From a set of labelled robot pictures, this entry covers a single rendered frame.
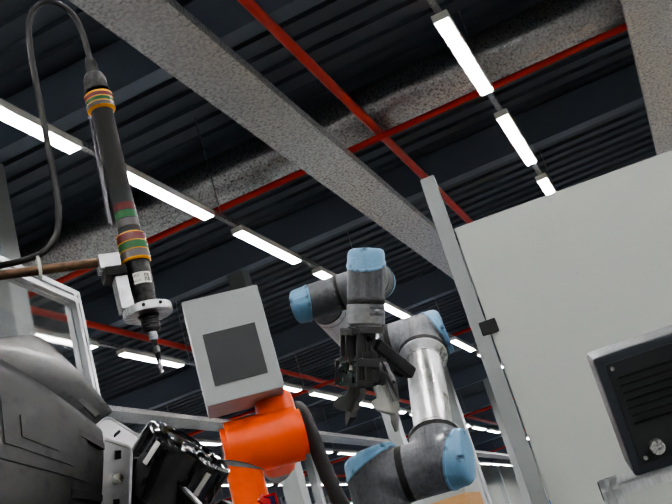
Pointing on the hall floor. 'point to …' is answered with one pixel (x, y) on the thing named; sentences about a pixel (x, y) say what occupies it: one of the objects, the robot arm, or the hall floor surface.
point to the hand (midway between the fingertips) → (374, 429)
